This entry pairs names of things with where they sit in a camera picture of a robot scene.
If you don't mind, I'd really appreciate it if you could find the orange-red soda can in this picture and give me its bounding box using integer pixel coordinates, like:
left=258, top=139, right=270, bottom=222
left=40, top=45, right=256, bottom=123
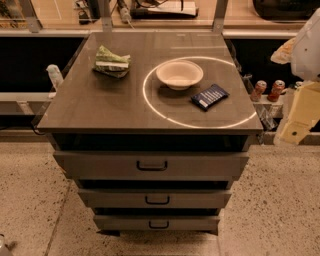
left=267, top=80, right=285, bottom=102

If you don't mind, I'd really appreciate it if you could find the grey drawer cabinet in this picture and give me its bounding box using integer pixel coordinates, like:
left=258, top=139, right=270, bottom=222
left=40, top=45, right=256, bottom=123
left=36, top=31, right=264, bottom=237

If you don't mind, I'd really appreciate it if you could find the white bottle on left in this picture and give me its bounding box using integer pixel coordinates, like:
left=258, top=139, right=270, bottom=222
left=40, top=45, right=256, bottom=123
left=46, top=64, right=64, bottom=90

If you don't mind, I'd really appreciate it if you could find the clear plastic holder right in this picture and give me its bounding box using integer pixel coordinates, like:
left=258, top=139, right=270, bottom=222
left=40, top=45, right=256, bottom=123
left=242, top=74, right=277, bottom=131

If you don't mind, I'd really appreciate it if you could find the blue snack packet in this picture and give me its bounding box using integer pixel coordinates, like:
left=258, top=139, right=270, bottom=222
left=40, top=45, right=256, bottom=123
left=191, top=84, right=229, bottom=111

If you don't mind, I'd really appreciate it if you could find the red soda can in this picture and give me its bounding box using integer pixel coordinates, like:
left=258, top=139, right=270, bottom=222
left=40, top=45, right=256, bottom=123
left=250, top=80, right=267, bottom=102

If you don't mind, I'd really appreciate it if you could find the white flat device on shelf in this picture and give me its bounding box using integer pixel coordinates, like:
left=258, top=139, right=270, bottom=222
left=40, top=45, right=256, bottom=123
left=130, top=0, right=199, bottom=19

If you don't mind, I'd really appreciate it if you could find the white power strip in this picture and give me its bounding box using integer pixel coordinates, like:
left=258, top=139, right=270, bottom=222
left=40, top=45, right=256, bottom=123
left=117, top=0, right=131, bottom=24

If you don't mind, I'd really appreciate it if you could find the grey drawer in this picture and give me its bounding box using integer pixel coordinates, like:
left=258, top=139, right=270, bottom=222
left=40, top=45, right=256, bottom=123
left=79, top=189, right=231, bottom=209
left=94, top=215, right=220, bottom=232
left=54, top=151, right=249, bottom=181

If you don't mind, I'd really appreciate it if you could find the white paper bowl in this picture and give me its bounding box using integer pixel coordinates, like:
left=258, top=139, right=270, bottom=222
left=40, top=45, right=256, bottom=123
left=156, top=60, right=203, bottom=90

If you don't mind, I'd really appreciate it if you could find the black bag on shelf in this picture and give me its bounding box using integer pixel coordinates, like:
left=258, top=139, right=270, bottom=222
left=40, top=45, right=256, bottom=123
left=252, top=0, right=320, bottom=20

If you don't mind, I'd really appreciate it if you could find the green chip bag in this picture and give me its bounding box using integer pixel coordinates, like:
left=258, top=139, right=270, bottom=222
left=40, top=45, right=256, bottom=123
left=93, top=45, right=131, bottom=78

